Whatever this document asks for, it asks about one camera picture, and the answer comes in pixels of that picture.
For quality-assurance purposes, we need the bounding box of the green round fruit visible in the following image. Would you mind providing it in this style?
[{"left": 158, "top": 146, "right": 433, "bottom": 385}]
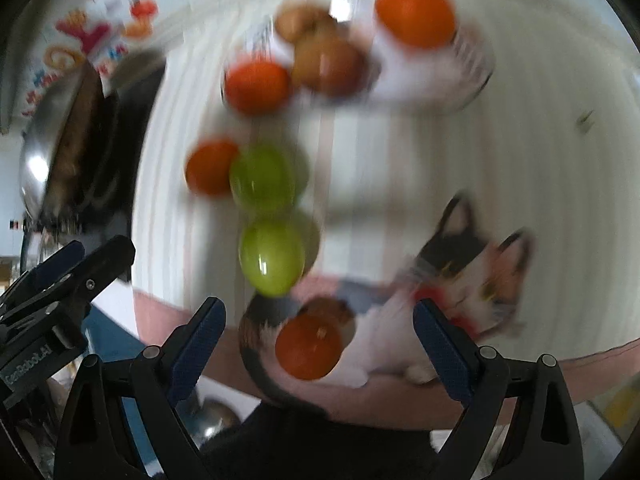
[
  {"left": 238, "top": 210, "right": 321, "bottom": 297},
  {"left": 229, "top": 142, "right": 311, "bottom": 213}
]

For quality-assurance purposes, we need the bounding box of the steel wok lid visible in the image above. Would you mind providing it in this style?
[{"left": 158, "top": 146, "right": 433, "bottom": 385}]
[{"left": 19, "top": 60, "right": 103, "bottom": 221}]

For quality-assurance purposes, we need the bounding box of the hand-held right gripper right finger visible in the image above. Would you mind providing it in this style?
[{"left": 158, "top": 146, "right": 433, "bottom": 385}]
[{"left": 412, "top": 298, "right": 586, "bottom": 480}]

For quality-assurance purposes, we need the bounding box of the glass fruit bowl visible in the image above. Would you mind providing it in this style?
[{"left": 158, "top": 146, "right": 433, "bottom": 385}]
[{"left": 220, "top": 0, "right": 496, "bottom": 113}]

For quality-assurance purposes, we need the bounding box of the brown round fruit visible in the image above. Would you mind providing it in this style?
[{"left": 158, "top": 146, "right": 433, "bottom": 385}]
[
  {"left": 274, "top": 0, "right": 336, "bottom": 45},
  {"left": 291, "top": 30, "right": 370, "bottom": 97}
]

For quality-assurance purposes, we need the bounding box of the black induction cooktop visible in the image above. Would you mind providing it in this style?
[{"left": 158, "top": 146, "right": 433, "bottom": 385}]
[{"left": 50, "top": 50, "right": 168, "bottom": 281}]

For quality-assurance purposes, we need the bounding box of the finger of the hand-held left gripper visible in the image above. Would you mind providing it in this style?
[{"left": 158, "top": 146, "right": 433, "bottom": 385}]
[
  {"left": 0, "top": 234, "right": 137, "bottom": 346},
  {"left": 0, "top": 240, "right": 86, "bottom": 306}
]

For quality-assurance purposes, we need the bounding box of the colourful wall sticker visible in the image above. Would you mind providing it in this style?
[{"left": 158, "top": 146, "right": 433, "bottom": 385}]
[{"left": 22, "top": 0, "right": 161, "bottom": 121}]

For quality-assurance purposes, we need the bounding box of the dark reddish orange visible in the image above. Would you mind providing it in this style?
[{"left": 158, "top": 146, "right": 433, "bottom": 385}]
[{"left": 275, "top": 314, "right": 343, "bottom": 381}]

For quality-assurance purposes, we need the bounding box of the striped mat with cat print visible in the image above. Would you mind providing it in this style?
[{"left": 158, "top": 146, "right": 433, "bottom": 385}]
[{"left": 131, "top": 0, "right": 640, "bottom": 428}]

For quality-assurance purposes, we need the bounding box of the bright orange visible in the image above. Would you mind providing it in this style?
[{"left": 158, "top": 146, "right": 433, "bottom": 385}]
[
  {"left": 375, "top": 0, "right": 457, "bottom": 50},
  {"left": 185, "top": 139, "right": 243, "bottom": 197},
  {"left": 223, "top": 58, "right": 293, "bottom": 116}
]

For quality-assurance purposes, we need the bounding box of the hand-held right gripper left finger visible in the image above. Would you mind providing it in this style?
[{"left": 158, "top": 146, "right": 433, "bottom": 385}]
[{"left": 54, "top": 297, "right": 227, "bottom": 480}]

